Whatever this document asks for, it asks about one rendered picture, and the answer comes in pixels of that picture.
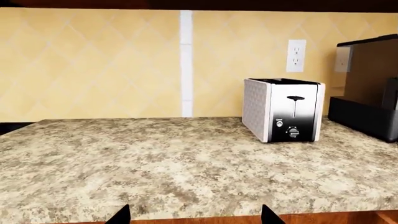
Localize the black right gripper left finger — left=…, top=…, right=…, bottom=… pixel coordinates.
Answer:
left=107, top=203, right=132, bottom=224

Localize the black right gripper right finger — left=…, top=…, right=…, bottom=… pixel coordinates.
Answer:
left=261, top=204, right=285, bottom=224

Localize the white and chrome toaster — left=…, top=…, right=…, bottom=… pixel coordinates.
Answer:
left=241, top=77, right=326, bottom=144

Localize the black coffee machine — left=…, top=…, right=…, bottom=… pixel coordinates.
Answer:
left=327, top=34, right=398, bottom=144

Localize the white wall power outlet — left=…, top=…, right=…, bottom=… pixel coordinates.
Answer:
left=285, top=39, right=307, bottom=73

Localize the dark wooden wall cabinet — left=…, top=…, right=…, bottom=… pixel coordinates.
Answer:
left=0, top=0, right=398, bottom=12

